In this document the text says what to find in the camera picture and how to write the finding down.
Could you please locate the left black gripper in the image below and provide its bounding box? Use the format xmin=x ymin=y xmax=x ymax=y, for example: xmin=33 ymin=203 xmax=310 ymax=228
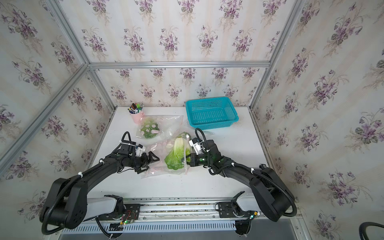
xmin=127 ymin=151 xmax=160 ymax=173

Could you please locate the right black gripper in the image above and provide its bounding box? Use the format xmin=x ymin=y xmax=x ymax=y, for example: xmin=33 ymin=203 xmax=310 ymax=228
xmin=181 ymin=152 xmax=214 ymax=168

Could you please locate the chinese cabbage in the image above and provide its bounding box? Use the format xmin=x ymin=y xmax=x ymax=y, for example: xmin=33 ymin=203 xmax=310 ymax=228
xmin=139 ymin=118 xmax=160 ymax=139
xmin=165 ymin=132 xmax=191 ymax=171

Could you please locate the zip-top bag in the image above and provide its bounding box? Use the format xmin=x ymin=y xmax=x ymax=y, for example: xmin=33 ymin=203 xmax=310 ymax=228
xmin=142 ymin=136 xmax=189 ymax=179
xmin=136 ymin=115 xmax=184 ymax=140

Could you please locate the teal plastic basket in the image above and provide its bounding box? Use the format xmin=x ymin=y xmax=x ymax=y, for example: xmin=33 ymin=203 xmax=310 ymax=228
xmin=186 ymin=97 xmax=239 ymax=130

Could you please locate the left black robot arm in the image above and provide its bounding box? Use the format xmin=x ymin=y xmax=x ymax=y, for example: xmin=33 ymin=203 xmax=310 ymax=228
xmin=40 ymin=132 xmax=160 ymax=235

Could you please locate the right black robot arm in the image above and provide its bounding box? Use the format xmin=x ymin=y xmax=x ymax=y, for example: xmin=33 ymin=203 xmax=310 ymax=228
xmin=188 ymin=128 xmax=298 ymax=222

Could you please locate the pink pen cup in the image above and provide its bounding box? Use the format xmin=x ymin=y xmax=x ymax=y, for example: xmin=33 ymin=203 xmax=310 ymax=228
xmin=130 ymin=111 xmax=145 ymax=125

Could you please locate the grey block with black device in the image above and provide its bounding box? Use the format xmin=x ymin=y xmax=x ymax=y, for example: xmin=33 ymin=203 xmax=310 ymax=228
xmin=259 ymin=164 xmax=268 ymax=170

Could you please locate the black chair edge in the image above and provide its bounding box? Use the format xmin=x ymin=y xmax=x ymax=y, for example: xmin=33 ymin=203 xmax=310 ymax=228
xmin=359 ymin=222 xmax=384 ymax=240

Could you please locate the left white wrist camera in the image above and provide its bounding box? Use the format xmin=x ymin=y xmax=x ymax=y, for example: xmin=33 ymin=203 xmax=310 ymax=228
xmin=135 ymin=144 xmax=146 ymax=157

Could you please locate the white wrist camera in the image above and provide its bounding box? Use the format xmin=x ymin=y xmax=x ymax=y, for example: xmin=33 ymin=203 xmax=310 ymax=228
xmin=189 ymin=138 xmax=202 ymax=155
xmin=135 ymin=144 xmax=146 ymax=157

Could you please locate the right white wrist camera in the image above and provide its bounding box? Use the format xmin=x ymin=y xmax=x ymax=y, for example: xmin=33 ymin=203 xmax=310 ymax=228
xmin=189 ymin=138 xmax=202 ymax=155

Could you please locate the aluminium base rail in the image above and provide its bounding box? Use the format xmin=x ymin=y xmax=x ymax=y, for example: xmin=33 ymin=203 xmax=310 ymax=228
xmin=52 ymin=197 xmax=304 ymax=224

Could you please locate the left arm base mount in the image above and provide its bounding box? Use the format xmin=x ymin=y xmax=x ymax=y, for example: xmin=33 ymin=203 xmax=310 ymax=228
xmin=98 ymin=195 xmax=141 ymax=225

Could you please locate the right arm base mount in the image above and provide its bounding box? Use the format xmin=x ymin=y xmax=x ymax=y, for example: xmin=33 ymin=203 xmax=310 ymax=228
xmin=215 ymin=191 xmax=261 ymax=219

